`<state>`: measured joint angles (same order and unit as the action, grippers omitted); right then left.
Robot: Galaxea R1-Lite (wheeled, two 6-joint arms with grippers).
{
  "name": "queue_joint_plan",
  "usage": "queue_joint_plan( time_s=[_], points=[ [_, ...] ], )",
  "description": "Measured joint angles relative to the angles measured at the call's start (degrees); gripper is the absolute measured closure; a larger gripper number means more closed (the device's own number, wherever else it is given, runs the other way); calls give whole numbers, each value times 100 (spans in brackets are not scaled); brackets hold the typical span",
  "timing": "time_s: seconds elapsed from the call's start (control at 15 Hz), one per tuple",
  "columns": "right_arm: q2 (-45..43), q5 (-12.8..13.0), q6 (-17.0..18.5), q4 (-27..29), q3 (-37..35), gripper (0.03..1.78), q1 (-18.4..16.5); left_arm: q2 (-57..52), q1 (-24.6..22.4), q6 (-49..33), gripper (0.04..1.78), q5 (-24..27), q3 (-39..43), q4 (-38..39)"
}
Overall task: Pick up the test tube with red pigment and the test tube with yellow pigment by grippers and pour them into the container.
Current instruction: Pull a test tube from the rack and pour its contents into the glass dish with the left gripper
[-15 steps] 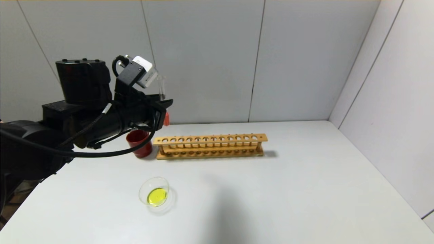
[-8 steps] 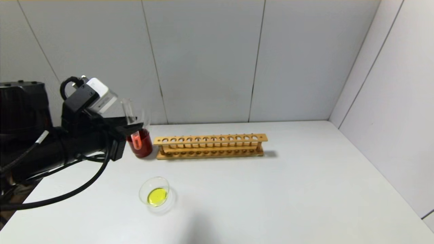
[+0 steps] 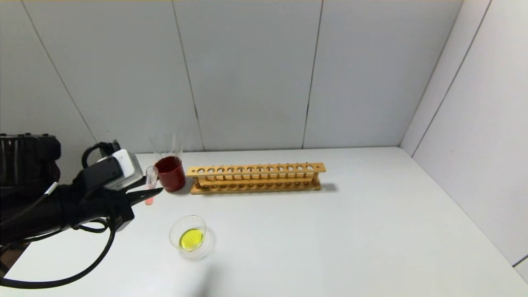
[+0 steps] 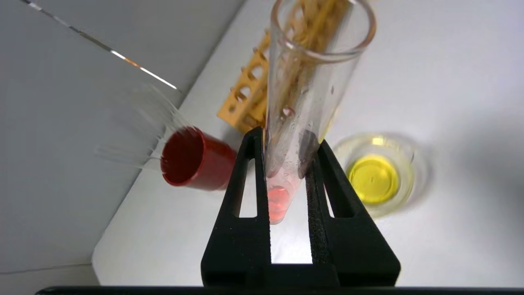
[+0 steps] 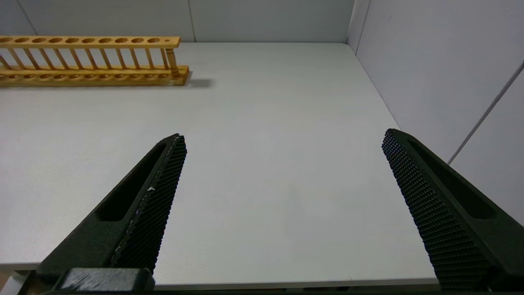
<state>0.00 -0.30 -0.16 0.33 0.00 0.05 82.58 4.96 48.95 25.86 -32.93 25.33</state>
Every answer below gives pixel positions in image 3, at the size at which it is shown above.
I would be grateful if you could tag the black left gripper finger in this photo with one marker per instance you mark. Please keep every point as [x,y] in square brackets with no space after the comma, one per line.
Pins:
[139,183]
[144,196]

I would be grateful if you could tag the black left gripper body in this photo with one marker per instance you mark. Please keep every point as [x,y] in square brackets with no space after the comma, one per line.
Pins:
[123,208]

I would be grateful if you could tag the red pigment test tube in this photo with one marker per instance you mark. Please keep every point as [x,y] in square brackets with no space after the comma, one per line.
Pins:
[150,181]

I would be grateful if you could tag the yellow pigment test tube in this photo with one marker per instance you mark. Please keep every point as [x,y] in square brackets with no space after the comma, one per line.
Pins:
[157,145]

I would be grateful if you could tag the wooden test tube rack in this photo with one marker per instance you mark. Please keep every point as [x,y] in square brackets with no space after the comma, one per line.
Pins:
[255,169]

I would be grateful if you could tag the dark red cup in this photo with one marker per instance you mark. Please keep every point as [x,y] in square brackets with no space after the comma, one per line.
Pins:
[171,175]

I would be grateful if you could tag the clear glass beaker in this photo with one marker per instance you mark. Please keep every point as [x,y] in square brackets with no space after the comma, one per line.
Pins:
[192,238]

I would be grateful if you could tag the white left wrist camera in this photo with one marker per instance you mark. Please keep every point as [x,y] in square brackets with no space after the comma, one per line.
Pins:
[123,169]

